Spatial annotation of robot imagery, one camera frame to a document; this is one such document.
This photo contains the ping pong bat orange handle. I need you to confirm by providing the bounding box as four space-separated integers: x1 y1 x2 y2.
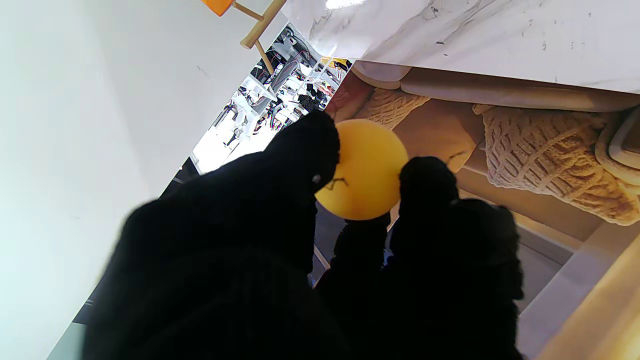
200 0 236 17

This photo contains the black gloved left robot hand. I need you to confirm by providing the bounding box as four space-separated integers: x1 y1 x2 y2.
82 110 526 360

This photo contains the orange ping pong ball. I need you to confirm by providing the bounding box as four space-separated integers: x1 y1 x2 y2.
315 119 410 222

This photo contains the wooden mug tree stand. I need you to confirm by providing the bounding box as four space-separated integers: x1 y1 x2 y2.
232 0 288 76

